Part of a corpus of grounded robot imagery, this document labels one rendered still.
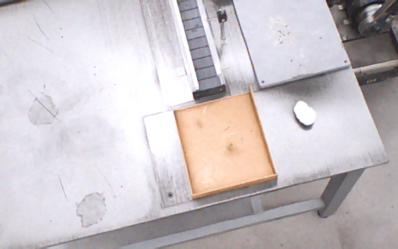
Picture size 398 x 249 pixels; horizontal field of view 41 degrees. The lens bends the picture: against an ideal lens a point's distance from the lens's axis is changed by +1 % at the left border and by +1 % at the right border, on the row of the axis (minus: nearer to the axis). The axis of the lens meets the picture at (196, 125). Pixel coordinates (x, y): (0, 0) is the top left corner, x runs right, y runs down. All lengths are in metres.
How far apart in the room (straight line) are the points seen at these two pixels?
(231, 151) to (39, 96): 0.66
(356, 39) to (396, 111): 0.40
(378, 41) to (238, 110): 1.05
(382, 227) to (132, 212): 1.26
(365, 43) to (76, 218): 1.54
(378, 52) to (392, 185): 0.60
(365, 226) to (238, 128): 1.00
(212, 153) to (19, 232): 0.62
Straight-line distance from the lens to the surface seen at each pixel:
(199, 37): 1.76
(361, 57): 2.51
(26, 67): 1.90
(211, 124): 1.66
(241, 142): 1.64
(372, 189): 2.53
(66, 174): 1.69
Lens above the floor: 2.36
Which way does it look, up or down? 67 degrees down
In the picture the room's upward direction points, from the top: 11 degrees counter-clockwise
